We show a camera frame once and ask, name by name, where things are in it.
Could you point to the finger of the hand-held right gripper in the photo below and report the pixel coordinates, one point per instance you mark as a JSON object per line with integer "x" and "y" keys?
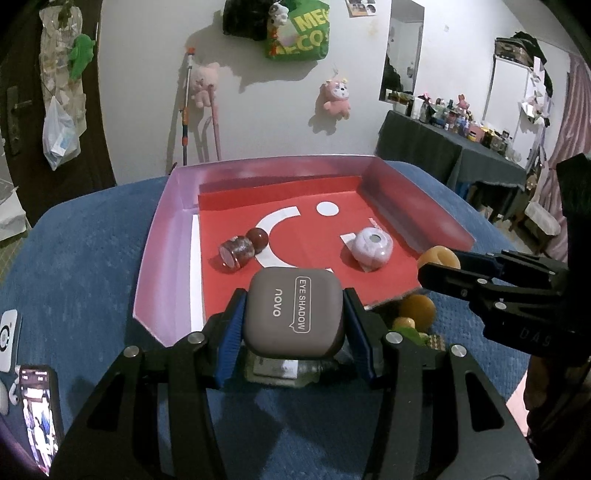
{"x": 461, "y": 281}
{"x": 503, "y": 264}

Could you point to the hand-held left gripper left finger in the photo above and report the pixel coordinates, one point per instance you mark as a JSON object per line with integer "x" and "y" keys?
{"x": 233, "y": 332}

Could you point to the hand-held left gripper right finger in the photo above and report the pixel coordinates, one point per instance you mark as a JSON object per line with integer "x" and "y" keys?
{"x": 358, "y": 332}

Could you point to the orange hollow round cup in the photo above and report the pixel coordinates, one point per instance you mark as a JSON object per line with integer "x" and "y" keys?
{"x": 436, "y": 256}

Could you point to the orange ball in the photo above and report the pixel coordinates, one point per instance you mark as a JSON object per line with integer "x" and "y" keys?
{"x": 418, "y": 309}

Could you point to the grey eye shadow case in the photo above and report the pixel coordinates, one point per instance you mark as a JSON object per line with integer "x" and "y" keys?
{"x": 286, "y": 318}

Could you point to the gold studded cylinder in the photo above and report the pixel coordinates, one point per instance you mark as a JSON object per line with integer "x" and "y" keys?
{"x": 435, "y": 344}

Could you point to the pink cardboard box red insert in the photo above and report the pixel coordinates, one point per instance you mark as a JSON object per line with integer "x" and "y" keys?
{"x": 318, "y": 240}

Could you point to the green yellow small object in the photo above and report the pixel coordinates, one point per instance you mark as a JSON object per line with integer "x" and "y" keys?
{"x": 406, "y": 330}

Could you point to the beige stool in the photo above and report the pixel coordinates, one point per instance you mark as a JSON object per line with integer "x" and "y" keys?
{"x": 542, "y": 219}

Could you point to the glitter bottle with red cap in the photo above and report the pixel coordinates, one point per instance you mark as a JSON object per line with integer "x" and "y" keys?
{"x": 238, "y": 251}

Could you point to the pink white round device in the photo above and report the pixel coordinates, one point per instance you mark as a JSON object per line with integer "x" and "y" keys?
{"x": 369, "y": 251}

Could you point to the table with dark cloth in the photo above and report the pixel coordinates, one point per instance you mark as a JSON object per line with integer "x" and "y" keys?
{"x": 438, "y": 147}

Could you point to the row of cosmetic bottles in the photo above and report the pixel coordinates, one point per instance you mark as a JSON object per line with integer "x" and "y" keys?
{"x": 455, "y": 120}

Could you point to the pink curtain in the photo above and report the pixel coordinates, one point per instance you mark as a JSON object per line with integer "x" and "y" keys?
{"x": 577, "y": 129}

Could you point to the white metal rack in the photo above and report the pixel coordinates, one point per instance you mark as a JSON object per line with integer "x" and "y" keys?
{"x": 489, "y": 92}

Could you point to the pink plastic stick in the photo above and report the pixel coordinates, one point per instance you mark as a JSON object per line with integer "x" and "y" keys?
{"x": 215, "y": 134}

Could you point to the black smartphone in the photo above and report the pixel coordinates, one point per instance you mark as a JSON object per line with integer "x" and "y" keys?
{"x": 39, "y": 415}

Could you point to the dark bag on rack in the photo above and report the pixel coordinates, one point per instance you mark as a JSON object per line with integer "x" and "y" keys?
{"x": 512, "y": 48}

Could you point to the white orange mop pole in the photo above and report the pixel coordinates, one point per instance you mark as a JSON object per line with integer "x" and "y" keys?
{"x": 186, "y": 115}

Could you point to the pink dog plush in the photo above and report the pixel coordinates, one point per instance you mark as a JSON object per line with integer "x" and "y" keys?
{"x": 337, "y": 97}

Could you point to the white square device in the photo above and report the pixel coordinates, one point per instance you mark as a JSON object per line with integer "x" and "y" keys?
{"x": 8, "y": 339}

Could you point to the white earbud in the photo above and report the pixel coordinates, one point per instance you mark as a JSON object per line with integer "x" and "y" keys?
{"x": 15, "y": 390}

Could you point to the white paper sheet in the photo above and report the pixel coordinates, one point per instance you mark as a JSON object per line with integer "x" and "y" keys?
{"x": 11, "y": 217}

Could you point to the pink bear plush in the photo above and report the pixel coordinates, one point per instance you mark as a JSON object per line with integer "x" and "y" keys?
{"x": 203, "y": 83}

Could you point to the dark brown door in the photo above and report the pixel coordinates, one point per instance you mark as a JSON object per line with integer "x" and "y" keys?
{"x": 27, "y": 175}

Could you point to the white plastic bag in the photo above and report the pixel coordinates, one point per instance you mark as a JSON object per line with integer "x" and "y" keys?
{"x": 60, "y": 138}

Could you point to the green shopping bag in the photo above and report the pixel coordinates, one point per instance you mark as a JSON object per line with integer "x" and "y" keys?
{"x": 307, "y": 39}

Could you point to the black hanging bag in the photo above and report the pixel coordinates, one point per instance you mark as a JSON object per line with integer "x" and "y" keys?
{"x": 240, "y": 18}

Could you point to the green plush toy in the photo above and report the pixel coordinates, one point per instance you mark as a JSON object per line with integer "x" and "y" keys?
{"x": 81, "y": 53}

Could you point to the white cow plush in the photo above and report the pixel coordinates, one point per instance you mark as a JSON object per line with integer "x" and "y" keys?
{"x": 278, "y": 14}

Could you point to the clear hanging organiser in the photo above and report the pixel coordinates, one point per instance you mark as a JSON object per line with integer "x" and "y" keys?
{"x": 57, "y": 50}

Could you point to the wall mirror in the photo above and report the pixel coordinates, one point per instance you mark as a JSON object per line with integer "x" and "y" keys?
{"x": 406, "y": 46}

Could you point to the wall photos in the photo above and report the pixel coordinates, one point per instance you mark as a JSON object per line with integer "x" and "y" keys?
{"x": 362, "y": 7}

